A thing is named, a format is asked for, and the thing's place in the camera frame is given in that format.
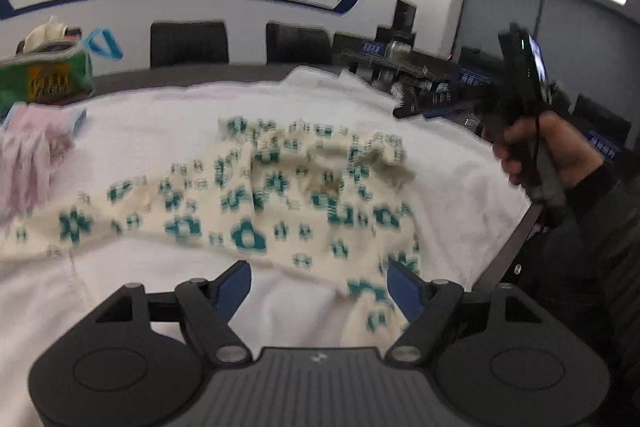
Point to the blue desk name plate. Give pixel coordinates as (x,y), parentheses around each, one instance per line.
(475,77)
(603,146)
(373,47)

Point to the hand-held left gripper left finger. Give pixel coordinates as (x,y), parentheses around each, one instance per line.
(239,284)

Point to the white cloth in bag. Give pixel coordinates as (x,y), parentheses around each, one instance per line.
(45,34)

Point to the cream sweater with green flowers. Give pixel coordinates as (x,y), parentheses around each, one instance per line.
(280,202)

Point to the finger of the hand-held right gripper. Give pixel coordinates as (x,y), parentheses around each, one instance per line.
(440,109)

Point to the green shopping bag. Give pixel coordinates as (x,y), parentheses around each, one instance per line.
(50,79)

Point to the black office chair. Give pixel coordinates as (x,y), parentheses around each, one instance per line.
(297,43)
(602,122)
(189,43)

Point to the person's right forearm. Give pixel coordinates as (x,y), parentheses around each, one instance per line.
(600,227)

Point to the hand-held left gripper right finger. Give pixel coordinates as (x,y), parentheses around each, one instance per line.
(404,291)

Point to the pink garment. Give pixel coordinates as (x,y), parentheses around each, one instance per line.
(25,157)

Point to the person's right hand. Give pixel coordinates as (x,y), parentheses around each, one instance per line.
(570,147)

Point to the white blanket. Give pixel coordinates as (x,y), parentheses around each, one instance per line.
(150,132)

